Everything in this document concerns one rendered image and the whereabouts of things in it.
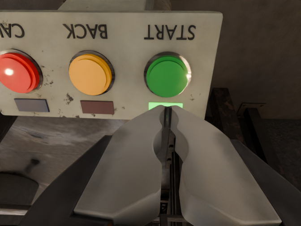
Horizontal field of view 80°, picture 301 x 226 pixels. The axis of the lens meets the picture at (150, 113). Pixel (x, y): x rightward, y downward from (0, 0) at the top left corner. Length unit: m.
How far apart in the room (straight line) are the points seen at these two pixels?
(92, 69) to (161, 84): 0.07
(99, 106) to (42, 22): 0.09
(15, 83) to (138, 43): 0.13
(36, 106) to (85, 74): 0.08
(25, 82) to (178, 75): 0.15
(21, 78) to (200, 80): 0.18
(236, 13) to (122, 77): 0.70
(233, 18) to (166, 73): 0.70
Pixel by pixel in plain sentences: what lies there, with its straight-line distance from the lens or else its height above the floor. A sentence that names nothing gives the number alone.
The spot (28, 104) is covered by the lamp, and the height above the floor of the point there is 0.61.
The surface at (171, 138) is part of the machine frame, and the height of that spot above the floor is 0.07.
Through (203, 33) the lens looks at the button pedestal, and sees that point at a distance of 0.18.
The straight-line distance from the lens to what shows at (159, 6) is 0.64.
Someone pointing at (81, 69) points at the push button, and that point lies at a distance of 0.19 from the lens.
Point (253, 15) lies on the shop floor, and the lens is 0.87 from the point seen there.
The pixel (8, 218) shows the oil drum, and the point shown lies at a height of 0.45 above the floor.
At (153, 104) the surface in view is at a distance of 0.19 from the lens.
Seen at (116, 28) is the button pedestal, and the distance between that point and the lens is 0.18.
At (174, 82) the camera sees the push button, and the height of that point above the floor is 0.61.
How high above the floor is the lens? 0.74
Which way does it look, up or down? 40 degrees down
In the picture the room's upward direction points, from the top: 176 degrees counter-clockwise
